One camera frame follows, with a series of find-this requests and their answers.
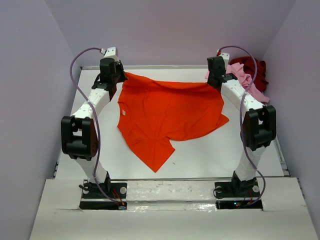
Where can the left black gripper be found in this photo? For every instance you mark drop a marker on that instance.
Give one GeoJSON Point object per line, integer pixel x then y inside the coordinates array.
{"type": "Point", "coordinates": [120, 75]}

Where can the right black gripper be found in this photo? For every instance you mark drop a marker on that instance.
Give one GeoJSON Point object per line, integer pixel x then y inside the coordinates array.
{"type": "Point", "coordinates": [215, 81]}

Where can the orange t shirt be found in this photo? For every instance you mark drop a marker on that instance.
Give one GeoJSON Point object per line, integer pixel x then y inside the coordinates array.
{"type": "Point", "coordinates": [153, 113]}

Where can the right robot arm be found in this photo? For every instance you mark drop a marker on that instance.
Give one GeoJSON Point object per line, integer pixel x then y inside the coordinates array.
{"type": "Point", "coordinates": [257, 130]}

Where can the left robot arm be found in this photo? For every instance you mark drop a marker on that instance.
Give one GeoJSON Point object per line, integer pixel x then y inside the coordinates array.
{"type": "Point", "coordinates": [80, 132]}

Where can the pink t shirt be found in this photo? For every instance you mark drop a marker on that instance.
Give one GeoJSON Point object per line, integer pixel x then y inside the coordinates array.
{"type": "Point", "coordinates": [245, 79]}

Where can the dark red t shirt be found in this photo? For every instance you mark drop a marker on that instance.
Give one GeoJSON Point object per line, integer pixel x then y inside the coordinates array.
{"type": "Point", "coordinates": [249, 68]}

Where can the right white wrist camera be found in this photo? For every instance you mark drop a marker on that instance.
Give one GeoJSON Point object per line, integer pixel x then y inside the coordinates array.
{"type": "Point", "coordinates": [224, 55]}

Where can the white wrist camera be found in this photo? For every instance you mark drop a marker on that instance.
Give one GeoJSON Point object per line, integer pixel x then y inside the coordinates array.
{"type": "Point", "coordinates": [111, 52]}
{"type": "Point", "coordinates": [224, 55]}

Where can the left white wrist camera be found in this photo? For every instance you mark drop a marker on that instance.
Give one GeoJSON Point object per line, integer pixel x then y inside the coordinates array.
{"type": "Point", "coordinates": [111, 52]}

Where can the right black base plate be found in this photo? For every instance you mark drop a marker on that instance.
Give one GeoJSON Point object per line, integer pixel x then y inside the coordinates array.
{"type": "Point", "coordinates": [231, 197]}

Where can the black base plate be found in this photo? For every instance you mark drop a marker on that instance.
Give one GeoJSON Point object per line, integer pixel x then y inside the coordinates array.
{"type": "Point", "coordinates": [231, 197]}
{"type": "Point", "coordinates": [93, 199]}

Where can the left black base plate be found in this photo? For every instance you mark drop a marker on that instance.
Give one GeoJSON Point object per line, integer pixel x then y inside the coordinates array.
{"type": "Point", "coordinates": [93, 199]}

